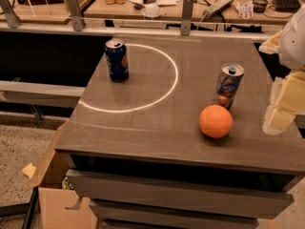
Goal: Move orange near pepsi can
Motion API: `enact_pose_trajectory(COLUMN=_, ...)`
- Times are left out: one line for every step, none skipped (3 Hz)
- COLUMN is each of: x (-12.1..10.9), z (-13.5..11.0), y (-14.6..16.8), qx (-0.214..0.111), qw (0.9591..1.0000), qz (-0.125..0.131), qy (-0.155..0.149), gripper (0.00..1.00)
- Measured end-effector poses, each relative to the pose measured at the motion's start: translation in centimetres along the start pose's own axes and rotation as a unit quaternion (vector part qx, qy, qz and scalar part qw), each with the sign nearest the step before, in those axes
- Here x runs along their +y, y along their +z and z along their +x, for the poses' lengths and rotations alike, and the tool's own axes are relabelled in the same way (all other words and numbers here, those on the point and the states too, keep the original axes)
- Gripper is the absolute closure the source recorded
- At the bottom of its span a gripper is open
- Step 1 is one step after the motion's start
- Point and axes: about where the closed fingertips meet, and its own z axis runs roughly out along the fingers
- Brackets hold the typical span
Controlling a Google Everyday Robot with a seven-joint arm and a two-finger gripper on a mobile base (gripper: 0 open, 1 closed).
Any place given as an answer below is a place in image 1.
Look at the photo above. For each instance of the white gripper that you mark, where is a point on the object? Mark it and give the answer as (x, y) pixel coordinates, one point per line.
(294, 43)

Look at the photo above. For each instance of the orange fruit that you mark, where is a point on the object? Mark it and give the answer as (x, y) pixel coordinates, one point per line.
(215, 121)

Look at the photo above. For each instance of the silver energy drink can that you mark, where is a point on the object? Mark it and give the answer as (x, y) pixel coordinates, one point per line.
(227, 84)

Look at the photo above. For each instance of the blue pepsi can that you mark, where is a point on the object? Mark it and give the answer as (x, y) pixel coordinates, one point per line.
(116, 55)

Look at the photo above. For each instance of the dark mesh cup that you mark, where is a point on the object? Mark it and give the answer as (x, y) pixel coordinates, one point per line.
(260, 5)

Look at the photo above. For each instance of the black keyboard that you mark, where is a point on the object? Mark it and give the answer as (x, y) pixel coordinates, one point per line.
(286, 5)

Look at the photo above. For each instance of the white printed carton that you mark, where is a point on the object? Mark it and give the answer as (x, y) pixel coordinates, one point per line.
(245, 11)

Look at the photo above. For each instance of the white power strip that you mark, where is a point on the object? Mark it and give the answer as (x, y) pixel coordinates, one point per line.
(215, 7)

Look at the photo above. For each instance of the white bowl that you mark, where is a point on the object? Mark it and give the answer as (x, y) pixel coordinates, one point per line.
(151, 11)

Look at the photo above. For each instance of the grey drawer cabinet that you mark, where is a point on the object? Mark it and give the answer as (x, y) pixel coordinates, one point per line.
(138, 153)

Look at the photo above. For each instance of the brown cardboard box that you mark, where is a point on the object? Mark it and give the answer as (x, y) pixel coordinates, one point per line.
(59, 208)

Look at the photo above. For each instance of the yellow foam scrap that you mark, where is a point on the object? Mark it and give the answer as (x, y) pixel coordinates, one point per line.
(29, 170)

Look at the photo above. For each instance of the metal bracket middle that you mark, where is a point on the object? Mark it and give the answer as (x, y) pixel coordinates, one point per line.
(76, 15)

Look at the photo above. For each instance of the metal bracket left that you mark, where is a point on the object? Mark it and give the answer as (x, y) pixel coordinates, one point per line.
(12, 19)

